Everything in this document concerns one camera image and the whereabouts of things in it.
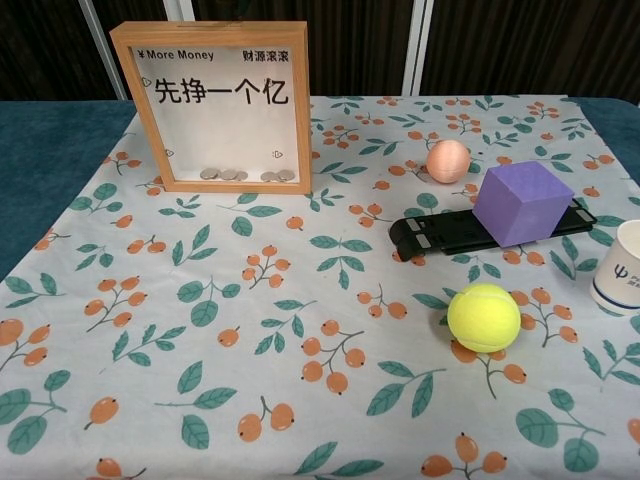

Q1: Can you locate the teal table cover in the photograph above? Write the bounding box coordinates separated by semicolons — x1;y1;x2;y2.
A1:
0;97;640;281

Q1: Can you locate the pink ball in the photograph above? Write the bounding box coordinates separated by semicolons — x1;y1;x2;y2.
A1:
426;140;472;184

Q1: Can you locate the purple foam cube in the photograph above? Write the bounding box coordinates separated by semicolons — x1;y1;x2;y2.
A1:
471;160;574;249

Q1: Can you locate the floral print tablecloth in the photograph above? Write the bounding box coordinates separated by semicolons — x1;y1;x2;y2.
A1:
0;94;640;480

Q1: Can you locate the yellow tennis ball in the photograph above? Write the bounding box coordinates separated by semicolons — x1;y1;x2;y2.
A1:
446;283;522;354

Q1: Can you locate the white paper cup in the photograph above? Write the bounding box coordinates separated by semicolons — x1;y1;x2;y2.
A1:
589;219;640;316

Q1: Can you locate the white partition post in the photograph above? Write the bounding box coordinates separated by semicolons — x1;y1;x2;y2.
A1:
77;0;127;100
402;0;435;96

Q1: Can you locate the wooden frame money box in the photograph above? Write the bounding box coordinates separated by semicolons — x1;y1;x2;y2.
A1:
109;20;314;196

